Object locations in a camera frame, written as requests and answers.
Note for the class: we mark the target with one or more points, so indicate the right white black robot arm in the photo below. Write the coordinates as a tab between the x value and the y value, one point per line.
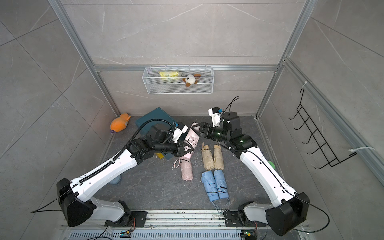
288	208

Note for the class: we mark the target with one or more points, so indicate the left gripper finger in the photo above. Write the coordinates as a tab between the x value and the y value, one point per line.
188	145
187	152

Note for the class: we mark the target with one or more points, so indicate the beige folded umbrella left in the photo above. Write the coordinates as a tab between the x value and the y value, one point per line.
207	157

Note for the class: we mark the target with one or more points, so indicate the blue grey sponge pad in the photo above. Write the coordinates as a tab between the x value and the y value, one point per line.
116	180

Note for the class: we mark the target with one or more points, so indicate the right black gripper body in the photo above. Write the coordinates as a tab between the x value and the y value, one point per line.
216	134

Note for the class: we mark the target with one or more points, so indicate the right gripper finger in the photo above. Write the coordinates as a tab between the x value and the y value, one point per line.
198	127
197	135

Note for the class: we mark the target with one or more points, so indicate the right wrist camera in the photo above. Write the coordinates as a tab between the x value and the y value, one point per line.
215	114

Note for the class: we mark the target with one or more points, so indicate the black wall hook rack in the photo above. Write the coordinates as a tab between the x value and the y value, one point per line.
316	136

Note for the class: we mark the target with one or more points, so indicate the orange plush toy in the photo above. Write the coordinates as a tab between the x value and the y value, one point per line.
120	123

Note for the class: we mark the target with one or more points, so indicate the blue folded umbrella right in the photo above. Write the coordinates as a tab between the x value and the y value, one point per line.
221	184

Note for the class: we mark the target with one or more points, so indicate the yellow packet in basket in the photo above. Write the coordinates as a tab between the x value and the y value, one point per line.
170	75

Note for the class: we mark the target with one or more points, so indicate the beige folded umbrella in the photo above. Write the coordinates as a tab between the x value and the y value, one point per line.
218	158
207	157

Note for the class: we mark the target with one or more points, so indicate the blue folded umbrella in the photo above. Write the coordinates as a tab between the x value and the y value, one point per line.
221	184
210	185

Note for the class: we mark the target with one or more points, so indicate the aluminium frame profile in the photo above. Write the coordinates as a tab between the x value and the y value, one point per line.
371	158

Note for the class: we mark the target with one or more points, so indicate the beige folded umbrella right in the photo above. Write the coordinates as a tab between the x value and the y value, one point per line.
218	158

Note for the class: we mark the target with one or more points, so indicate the blue folded umbrella left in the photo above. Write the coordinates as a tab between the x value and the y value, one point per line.
210	185

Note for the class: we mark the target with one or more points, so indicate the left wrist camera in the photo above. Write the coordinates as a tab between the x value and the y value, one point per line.
180	129

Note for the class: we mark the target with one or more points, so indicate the teal drawer cabinet yellow base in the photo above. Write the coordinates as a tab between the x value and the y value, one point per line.
155	130

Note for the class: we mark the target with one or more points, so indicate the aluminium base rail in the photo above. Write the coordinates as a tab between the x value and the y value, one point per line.
177	225

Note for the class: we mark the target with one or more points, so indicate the green round lid container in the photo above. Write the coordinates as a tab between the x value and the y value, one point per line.
272	164

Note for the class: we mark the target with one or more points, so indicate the pink umbrella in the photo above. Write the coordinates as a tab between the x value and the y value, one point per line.
186	168
190	139

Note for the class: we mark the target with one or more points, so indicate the white wire wall basket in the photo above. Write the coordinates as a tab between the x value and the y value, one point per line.
155	86

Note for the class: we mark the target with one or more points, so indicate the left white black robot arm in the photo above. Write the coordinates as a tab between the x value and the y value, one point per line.
76	197

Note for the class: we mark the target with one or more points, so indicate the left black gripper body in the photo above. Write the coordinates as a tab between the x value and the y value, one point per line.
169	147

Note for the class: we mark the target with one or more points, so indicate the brown white plush dog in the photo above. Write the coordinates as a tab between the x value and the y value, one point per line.
191	80

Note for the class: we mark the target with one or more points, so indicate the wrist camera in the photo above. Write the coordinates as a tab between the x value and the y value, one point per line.
215	114
180	129

